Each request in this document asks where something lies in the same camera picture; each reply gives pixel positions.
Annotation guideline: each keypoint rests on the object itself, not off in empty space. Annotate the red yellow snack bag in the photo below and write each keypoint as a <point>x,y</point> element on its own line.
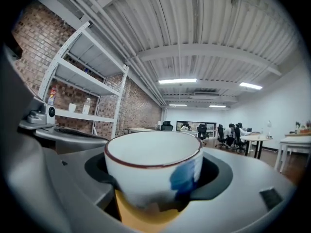
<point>52,96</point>

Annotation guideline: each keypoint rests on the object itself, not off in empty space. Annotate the white desk lamp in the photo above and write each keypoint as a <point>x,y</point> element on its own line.
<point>269,125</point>

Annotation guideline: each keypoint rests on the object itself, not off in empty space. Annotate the white ceramic cup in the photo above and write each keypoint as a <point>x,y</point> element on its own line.
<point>145,178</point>

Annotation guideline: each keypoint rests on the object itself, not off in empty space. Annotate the white metal shelf rack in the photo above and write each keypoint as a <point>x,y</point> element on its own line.
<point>82,79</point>

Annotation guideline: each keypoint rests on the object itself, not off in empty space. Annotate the dark framed window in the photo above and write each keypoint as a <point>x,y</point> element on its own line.
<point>209,125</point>

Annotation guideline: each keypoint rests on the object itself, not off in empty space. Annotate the round wooden table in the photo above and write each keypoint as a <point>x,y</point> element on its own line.
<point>145,217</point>

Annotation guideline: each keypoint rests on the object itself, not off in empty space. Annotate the black office chair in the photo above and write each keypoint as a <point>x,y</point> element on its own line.
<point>220,135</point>
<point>202,131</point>
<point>167,126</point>
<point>239,142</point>

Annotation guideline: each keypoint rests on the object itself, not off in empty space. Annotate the small potted plant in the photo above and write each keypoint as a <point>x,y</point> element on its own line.
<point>297,127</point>

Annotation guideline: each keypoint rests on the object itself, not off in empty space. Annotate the small white table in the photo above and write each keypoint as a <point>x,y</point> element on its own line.
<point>73,141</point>

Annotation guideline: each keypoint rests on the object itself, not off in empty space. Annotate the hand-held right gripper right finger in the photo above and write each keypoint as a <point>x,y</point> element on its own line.
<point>243,203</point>

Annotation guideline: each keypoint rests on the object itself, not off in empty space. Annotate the clear plastic bottle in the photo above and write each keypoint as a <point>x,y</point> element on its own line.
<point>86,107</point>

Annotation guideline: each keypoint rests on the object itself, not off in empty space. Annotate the small grey object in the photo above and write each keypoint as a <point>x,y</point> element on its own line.
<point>36,118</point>

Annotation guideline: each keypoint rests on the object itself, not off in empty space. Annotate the wooden sideboard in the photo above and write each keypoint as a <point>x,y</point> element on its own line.
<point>298,135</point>

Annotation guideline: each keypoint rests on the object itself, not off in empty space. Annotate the round table with black legs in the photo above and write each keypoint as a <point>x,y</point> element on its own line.
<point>255,137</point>

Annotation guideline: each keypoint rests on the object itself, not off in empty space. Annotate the white square table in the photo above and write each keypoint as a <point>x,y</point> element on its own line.
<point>296,141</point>

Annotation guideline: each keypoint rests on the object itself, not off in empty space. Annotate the long white desk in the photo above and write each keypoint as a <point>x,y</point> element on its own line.
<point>194,132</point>

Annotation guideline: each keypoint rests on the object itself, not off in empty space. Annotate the long ceiling light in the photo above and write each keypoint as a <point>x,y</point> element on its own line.
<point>217,106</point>
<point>178,105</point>
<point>177,81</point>
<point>250,85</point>

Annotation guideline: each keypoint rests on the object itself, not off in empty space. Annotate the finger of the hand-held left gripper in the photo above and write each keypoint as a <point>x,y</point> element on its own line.
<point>19,93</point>

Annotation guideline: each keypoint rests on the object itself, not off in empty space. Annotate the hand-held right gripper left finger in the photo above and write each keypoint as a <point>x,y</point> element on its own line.
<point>60,190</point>

